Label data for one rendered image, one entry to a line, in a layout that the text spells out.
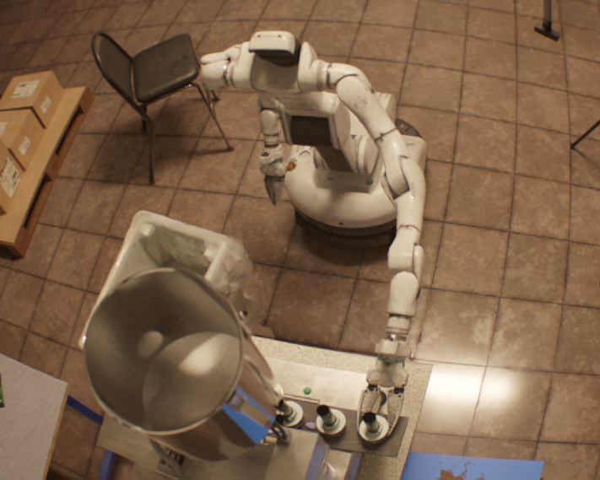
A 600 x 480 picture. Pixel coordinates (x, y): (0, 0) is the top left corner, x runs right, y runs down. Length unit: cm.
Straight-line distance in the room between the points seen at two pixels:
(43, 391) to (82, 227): 149
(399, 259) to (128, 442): 80
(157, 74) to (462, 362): 192
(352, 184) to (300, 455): 173
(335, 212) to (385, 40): 145
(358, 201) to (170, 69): 111
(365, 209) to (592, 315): 119
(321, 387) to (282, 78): 91
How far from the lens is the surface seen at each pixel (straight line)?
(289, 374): 178
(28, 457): 241
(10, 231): 381
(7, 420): 252
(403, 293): 162
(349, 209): 279
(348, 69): 191
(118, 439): 151
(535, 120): 353
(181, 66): 319
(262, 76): 205
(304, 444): 139
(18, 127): 394
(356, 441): 168
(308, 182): 286
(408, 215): 174
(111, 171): 380
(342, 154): 260
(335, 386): 175
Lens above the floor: 266
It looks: 57 degrees down
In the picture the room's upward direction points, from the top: 20 degrees counter-clockwise
